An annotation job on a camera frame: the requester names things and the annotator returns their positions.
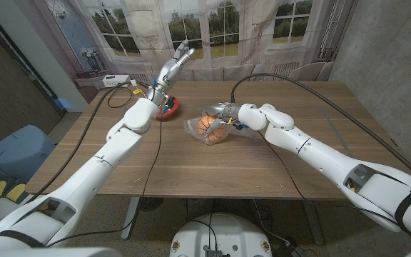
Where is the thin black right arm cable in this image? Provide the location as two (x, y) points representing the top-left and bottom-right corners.
(258, 131), (308, 201)

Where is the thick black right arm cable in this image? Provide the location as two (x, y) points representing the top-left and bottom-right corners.
(230, 72), (411, 191)

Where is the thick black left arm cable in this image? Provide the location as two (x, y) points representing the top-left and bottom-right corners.
(29, 81), (151, 204)

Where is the orange basketball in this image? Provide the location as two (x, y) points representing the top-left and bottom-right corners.
(196, 114), (228, 142)

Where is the black power cable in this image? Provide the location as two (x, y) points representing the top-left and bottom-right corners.
(106, 86), (133, 109)

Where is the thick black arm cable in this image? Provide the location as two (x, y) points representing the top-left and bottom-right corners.
(29, 81), (151, 204)
(230, 72), (411, 191)

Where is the printed window backdrop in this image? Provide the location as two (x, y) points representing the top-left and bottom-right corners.
(14, 0), (358, 104)

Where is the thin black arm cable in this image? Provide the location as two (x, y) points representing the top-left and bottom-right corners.
(44, 118), (163, 248)
(258, 131), (308, 201)

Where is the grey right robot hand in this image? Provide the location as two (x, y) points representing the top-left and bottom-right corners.
(203, 102), (242, 138)

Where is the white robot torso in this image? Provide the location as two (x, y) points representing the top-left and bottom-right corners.
(169, 212), (273, 257)

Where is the clear bubble wrap sheet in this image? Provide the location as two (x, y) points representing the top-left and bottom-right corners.
(183, 113), (263, 146)

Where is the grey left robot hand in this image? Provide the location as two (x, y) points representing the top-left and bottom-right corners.
(147, 39), (196, 106)

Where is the grey table leg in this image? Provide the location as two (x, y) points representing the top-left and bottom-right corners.
(121, 197), (141, 240)
(301, 199), (325, 246)

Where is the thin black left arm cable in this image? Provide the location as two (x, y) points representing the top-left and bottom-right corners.
(44, 118), (163, 248)

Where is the red bowl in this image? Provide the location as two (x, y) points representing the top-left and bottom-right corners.
(155, 95), (181, 120)

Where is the white power strip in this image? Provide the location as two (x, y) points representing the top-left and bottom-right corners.
(102, 74), (131, 89)

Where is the blue padded seat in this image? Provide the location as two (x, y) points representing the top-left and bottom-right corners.
(0, 124), (56, 183)

